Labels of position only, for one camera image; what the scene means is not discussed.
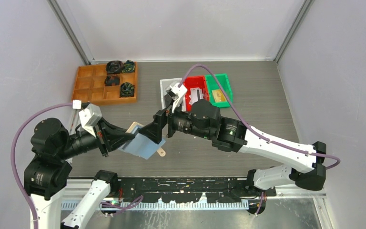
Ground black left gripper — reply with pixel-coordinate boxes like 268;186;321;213
58;114;135;157

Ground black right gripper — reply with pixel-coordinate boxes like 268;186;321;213
140;96;212;143

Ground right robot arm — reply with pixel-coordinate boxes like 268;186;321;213
139;99;326;196

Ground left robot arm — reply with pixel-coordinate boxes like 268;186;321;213
24;118;135;229

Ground cards in red bin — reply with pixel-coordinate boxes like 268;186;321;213
189;87;209;105

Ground yellow card in green bin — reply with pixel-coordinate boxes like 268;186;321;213
212;89;226;103

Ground white plastic bin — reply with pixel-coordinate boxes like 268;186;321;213
160;78;182;109

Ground dark floral rolled tie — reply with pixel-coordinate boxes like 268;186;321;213
120;82;135;98

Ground orange wooden compartment tray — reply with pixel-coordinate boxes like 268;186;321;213
71;62;139;105

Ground small dark rolled tie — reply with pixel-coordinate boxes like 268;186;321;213
104;75;120;86

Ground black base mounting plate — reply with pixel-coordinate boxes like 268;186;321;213
109;177;262;203

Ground red plastic bin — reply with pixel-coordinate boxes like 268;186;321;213
183;75;209;111

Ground green floral rolled tie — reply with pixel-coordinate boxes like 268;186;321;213
122;60;135;73

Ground black rolled tie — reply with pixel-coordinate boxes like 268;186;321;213
105;60;124;75

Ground green plastic bin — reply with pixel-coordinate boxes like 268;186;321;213
205;73;233;108

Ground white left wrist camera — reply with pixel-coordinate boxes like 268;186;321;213
78;104;102;137

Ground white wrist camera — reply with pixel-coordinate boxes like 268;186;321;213
165;81;187;113
78;104;102;137

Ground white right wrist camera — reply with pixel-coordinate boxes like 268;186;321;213
165;81;187;113

